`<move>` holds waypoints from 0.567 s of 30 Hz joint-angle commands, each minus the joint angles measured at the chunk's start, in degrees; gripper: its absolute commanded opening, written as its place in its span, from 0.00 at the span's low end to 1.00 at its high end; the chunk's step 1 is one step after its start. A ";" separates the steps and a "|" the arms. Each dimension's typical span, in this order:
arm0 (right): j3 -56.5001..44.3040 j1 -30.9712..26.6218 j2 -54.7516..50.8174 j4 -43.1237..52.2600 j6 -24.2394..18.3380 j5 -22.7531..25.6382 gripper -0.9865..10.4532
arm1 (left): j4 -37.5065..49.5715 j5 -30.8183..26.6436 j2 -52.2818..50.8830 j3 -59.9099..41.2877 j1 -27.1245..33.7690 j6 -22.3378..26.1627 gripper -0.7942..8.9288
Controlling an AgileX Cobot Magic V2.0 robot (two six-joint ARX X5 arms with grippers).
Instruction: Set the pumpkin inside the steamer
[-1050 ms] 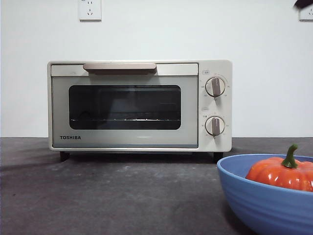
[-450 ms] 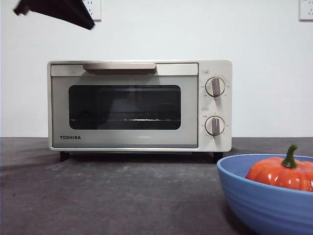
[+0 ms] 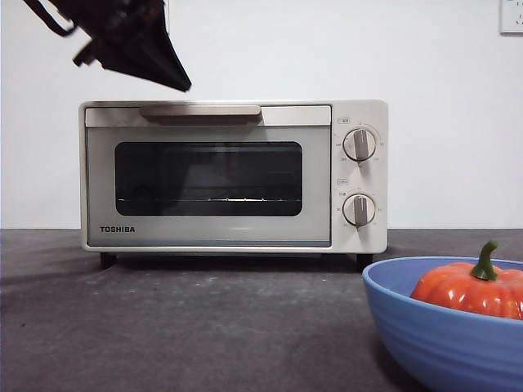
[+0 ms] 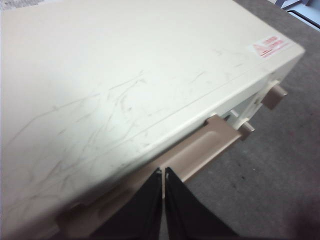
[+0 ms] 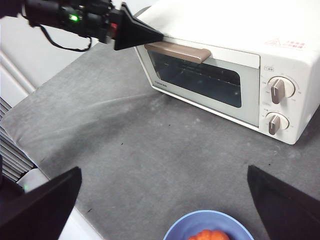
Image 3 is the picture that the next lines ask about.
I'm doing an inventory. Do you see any cream Toshiba toaster oven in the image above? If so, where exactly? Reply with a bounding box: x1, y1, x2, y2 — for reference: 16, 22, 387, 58
78, 100, 389, 270

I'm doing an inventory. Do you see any white wall socket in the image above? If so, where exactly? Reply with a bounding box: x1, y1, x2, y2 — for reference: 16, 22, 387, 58
499, 0, 523, 35

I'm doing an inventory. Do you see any wire oven rack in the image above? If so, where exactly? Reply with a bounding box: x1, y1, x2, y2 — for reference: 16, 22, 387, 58
118, 196, 288, 204

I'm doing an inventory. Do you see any orange pumpkin with green stem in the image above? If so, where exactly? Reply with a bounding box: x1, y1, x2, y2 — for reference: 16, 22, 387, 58
410, 238, 523, 320

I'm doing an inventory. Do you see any glass oven door with handle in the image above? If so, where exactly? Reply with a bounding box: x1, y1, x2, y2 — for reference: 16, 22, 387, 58
84, 105, 333, 248

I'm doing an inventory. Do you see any blue ribbed bowl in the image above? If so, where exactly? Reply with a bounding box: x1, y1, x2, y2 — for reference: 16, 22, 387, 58
361, 256, 523, 392

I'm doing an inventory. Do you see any temperature knob with grey grip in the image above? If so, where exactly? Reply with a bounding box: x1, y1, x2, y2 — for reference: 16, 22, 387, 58
342, 128, 378, 163

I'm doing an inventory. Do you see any timer knob with grey grip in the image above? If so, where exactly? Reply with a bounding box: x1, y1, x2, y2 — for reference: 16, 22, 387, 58
342, 194, 377, 228

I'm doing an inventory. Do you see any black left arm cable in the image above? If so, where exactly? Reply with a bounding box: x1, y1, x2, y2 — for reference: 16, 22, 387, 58
22, 0, 81, 38

